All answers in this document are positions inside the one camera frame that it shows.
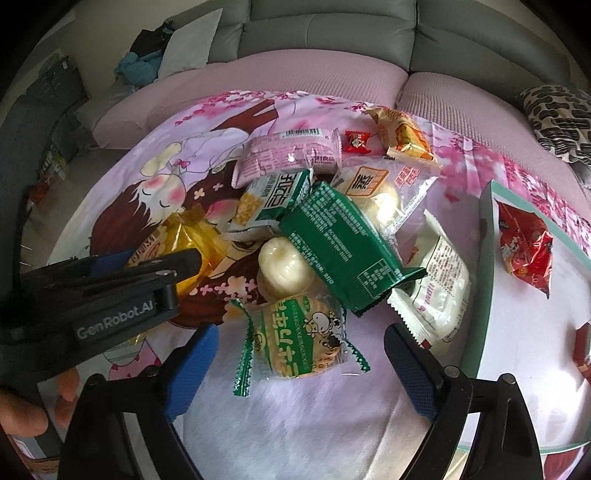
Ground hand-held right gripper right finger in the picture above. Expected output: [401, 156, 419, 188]
[383, 323, 546, 480]

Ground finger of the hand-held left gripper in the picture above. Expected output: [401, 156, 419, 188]
[21, 253, 130, 289]
[124, 248, 202, 301]

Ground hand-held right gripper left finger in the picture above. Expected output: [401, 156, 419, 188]
[58, 323, 220, 480]

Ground yellow snack packet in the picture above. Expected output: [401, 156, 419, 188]
[122, 203, 241, 296]

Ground green-trimmed cookie packet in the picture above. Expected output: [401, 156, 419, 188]
[226, 295, 371, 398]

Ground teal-rimmed white tray box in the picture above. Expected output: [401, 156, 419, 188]
[475, 180, 591, 455]

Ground dark green snack packet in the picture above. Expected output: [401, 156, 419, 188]
[278, 181, 428, 318]

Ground person's left hand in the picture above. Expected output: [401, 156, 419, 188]
[0, 368, 81, 437]

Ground wrapped white bun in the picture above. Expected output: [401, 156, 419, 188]
[256, 235, 317, 305]

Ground pink printed blanket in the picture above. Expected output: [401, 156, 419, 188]
[46, 90, 591, 480]

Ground green and white snack packet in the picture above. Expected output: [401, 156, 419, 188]
[228, 168, 315, 232]

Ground pink snack packet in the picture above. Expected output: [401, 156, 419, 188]
[231, 127, 343, 189]

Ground bright red snack packet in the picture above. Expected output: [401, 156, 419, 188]
[496, 200, 555, 298]

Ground dark red snack packet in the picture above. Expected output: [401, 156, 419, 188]
[573, 320, 591, 384]

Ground clear bun packet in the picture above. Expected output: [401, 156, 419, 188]
[330, 157, 441, 241]

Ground dark cabinet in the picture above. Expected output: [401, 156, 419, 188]
[28, 55, 90, 121]

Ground teal cloth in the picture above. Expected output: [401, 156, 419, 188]
[115, 50, 162, 86]

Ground small red candy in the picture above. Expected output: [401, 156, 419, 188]
[344, 129, 370, 152]

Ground black cloth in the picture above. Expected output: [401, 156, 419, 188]
[129, 21, 176, 61]

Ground white pillow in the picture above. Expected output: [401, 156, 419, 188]
[157, 8, 225, 79]

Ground orange snack packet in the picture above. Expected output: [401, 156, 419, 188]
[367, 105, 441, 167]

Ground black patterned pillow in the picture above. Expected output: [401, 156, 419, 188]
[515, 85, 591, 162]

